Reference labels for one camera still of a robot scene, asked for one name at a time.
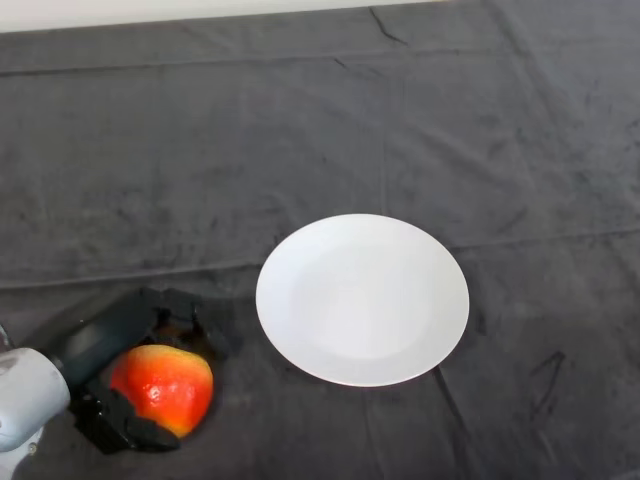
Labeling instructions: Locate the black cloth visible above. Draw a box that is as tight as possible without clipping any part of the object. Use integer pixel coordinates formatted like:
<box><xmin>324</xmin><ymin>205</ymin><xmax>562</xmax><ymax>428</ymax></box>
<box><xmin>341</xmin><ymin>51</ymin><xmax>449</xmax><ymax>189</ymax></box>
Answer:
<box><xmin>0</xmin><ymin>0</ymin><xmax>640</xmax><ymax>480</ymax></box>

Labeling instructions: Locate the red yellow apple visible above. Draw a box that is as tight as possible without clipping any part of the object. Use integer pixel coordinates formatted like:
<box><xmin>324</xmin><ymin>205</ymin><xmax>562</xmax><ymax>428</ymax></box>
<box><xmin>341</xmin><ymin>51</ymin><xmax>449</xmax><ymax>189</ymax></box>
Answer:
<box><xmin>109</xmin><ymin>344</ymin><xmax>215</xmax><ymax>439</ymax></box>

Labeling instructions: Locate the white round plate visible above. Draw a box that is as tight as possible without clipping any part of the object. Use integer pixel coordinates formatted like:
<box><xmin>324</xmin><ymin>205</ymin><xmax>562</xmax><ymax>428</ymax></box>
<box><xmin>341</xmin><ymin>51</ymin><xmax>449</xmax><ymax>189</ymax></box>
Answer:
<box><xmin>255</xmin><ymin>213</ymin><xmax>471</xmax><ymax>388</ymax></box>

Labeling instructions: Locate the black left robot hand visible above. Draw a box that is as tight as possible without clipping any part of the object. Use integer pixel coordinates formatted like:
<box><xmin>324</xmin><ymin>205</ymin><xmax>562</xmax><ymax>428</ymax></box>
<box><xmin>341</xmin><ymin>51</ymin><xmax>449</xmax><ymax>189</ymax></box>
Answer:
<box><xmin>43</xmin><ymin>286</ymin><xmax>234</xmax><ymax>456</ymax></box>

